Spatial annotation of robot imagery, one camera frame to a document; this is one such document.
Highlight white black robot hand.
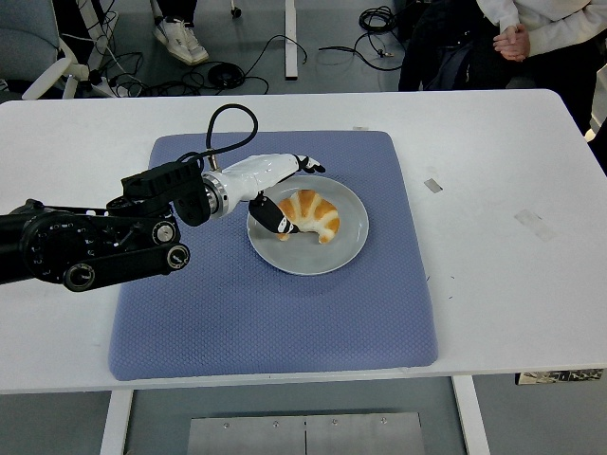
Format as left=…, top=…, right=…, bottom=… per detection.
left=219, top=152, right=328, bottom=237

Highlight orange white croissant bread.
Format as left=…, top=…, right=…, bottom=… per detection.
left=276, top=189, right=341, bottom=245

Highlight round grey plate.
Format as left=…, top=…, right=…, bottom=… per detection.
left=247, top=174, right=370, bottom=276

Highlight white background table foot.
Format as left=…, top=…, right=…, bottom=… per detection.
left=283, top=0, right=299, bottom=80

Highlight person's legs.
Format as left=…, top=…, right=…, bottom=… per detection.
left=150, top=0, right=210, bottom=66

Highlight blue quilted mat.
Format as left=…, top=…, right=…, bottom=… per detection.
left=107, top=131, right=439, bottom=383

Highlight large pale tape piece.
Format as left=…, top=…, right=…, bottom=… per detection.
left=513, top=209, right=556, bottom=243

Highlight white table leg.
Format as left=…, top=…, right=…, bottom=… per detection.
left=451, top=373, right=492, bottom=455
left=98, top=389, right=135, bottom=455

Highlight person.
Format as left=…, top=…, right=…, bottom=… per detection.
left=397, top=0, right=607, bottom=135

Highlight black white patterned board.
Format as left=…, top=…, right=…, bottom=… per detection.
left=514, top=368, right=603, bottom=386

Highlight black coiled floor cable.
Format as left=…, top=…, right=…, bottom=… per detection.
left=182, top=33, right=308, bottom=96

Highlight long black floor cable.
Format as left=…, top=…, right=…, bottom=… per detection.
left=317, top=45, right=404, bottom=73

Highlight black looped cable bundle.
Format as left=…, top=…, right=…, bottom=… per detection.
left=358, top=4, right=402, bottom=35

